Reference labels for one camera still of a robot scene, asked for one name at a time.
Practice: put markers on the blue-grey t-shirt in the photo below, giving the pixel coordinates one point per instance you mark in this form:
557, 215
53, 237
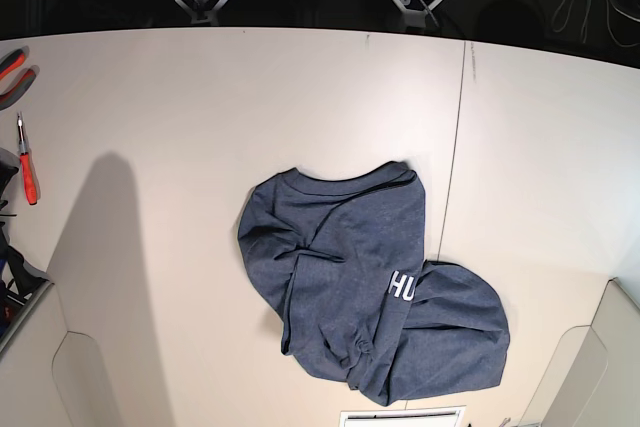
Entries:
342, 264

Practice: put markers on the orange-handled screwdriver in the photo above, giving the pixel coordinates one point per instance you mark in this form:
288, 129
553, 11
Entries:
29, 182

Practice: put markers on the red-handled pliers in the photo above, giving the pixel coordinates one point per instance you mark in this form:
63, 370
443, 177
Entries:
13, 64

